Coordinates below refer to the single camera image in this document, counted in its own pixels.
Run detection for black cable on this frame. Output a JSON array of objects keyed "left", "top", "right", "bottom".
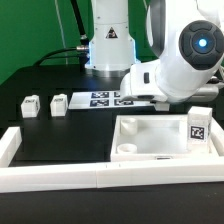
[{"left": 32, "top": 0, "right": 91, "bottom": 72}]

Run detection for white marker sheet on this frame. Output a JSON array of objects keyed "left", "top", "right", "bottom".
[{"left": 69, "top": 90, "right": 151, "bottom": 110}]

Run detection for white square tabletop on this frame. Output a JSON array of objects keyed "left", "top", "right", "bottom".
[{"left": 110, "top": 115, "right": 224, "bottom": 162}]

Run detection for white U-shaped fence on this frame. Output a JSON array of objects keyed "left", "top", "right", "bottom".
[{"left": 0, "top": 126, "right": 224, "bottom": 193}]

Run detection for white cable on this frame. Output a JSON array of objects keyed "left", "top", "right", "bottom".
[{"left": 53, "top": 0, "right": 69, "bottom": 66}]

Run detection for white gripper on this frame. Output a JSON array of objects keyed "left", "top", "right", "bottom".
[{"left": 120, "top": 62, "right": 170, "bottom": 111}]

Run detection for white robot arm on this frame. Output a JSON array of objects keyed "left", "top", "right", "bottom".
[{"left": 85, "top": 0, "right": 224, "bottom": 104}]

